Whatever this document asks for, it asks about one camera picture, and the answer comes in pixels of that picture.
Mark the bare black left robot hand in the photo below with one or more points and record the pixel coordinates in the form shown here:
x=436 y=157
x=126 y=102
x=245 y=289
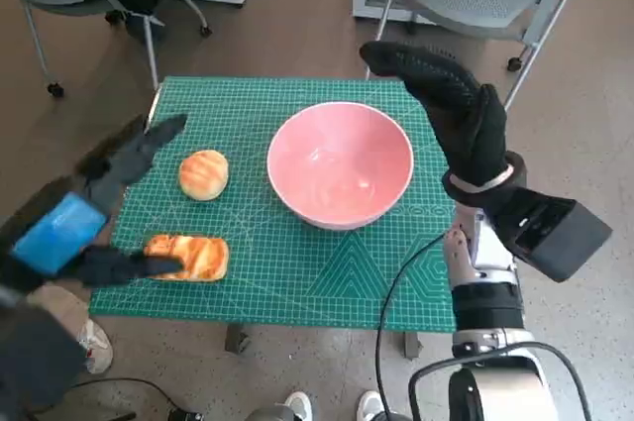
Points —
x=59 y=233

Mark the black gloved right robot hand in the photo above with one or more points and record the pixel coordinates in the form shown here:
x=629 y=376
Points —
x=470 y=134

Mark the pink bowl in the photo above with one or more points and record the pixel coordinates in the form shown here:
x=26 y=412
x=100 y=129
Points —
x=342 y=163

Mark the rectangular toy toast bread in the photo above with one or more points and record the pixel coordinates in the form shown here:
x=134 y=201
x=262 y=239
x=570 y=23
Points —
x=203 y=255

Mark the round toy bread bun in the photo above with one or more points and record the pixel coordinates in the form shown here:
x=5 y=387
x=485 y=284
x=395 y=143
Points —
x=203 y=176

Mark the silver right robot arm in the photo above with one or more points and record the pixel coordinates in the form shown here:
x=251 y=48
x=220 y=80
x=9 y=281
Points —
x=475 y=262

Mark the person's leg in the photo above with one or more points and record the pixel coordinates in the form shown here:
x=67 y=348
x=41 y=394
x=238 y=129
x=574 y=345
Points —
x=59 y=307

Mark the person's white sneaker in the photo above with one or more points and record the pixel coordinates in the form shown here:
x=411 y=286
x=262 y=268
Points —
x=96 y=347

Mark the green cutting mat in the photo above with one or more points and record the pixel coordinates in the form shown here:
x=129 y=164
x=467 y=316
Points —
x=277 y=262

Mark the white shoe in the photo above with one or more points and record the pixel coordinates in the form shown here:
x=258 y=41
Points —
x=370 y=407
x=298 y=407

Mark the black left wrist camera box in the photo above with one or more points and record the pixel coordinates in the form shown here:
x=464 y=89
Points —
x=34 y=356

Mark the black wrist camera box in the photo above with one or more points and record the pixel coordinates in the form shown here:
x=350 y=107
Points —
x=34 y=356
x=560 y=238

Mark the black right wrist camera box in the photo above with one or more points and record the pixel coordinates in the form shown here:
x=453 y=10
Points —
x=560 y=238

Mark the grey table leg bracket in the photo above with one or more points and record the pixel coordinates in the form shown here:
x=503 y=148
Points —
x=236 y=339
x=412 y=346

